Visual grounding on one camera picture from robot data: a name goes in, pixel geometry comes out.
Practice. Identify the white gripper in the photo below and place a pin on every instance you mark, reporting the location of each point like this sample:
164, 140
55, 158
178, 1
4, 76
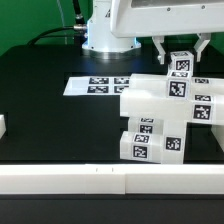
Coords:
158, 18

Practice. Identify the white tagged cube block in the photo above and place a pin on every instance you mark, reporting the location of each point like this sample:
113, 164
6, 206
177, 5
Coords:
181, 61
178, 83

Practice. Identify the white chair back frame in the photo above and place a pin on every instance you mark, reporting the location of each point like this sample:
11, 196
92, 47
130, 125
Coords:
147, 97

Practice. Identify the white chair seat part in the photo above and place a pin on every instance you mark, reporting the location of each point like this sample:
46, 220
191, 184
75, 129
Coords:
174, 133

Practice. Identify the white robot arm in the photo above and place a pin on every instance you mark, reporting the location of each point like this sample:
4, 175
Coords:
101, 42

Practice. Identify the white sheet with four tags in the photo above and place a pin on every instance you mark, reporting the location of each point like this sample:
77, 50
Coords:
95, 85

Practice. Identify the white part at right edge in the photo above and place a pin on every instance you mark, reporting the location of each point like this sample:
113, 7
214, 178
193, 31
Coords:
218, 132

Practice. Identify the white part at edge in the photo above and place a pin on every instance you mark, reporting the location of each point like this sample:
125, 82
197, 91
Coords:
218, 132
2, 126

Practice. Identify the white part at left edge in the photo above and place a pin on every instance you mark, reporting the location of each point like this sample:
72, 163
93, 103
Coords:
2, 126

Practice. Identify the white front rail fixture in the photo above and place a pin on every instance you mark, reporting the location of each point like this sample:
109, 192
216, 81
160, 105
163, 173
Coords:
112, 179

